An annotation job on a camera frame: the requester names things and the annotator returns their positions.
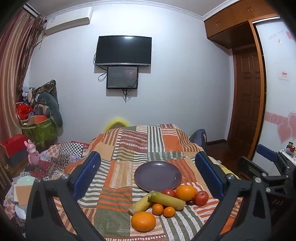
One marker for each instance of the large orange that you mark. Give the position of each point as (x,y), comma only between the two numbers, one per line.
(186,192)
(143,221)

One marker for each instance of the small wall monitor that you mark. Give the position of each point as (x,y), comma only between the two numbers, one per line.
(122,77)

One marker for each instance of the sugarcane piece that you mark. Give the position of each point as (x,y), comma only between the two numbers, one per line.
(141,205)
(166,200)

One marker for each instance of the pink toy figure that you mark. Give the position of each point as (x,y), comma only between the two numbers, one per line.
(33,154)

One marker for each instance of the striped red curtain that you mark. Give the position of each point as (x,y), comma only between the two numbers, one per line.
(17,44)

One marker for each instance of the large orange front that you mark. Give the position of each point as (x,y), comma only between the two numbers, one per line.
(143,221)

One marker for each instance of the dark red grape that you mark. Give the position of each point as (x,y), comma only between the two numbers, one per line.
(191,202)

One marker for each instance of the purple ceramic plate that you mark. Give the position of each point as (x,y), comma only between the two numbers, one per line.
(157,176)

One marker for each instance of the green storage box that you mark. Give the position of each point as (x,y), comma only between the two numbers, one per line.
(40,133)

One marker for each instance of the large orange back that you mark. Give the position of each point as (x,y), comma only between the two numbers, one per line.
(186,192)

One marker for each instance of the red tomato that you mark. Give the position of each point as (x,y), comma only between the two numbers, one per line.
(169,192)
(201,198)

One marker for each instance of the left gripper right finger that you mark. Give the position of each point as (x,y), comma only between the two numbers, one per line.
(253,221)

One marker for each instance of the patterned dark cushion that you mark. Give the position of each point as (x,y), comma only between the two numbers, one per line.
(49,87)

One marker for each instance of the small mandarin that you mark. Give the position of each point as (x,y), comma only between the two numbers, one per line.
(169,212)
(157,209)

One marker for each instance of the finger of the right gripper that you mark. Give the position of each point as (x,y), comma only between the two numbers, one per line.
(267,153)

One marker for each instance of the large wall television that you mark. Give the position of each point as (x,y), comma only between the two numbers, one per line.
(123,50)

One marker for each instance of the white air conditioner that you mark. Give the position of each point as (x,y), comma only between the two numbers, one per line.
(68,20)

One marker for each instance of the grey plush toy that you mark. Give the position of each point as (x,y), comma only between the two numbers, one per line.
(48,100)

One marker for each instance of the wooden overhead cabinet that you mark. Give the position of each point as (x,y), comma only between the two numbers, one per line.
(231,28)

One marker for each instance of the wall switch panel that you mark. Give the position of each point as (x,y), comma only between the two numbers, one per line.
(283,75)

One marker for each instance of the yellow round cushion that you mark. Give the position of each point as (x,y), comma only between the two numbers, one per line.
(115,123)

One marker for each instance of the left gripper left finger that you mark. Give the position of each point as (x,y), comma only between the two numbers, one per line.
(43,222)

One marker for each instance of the patchwork striped quilt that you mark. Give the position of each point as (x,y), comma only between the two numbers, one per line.
(113,189)

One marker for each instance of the checkered blanket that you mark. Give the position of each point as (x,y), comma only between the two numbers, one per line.
(54,160)

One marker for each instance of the red box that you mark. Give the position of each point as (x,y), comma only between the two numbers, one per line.
(13,145)

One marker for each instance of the wooden door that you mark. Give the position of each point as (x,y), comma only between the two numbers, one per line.
(246,100)

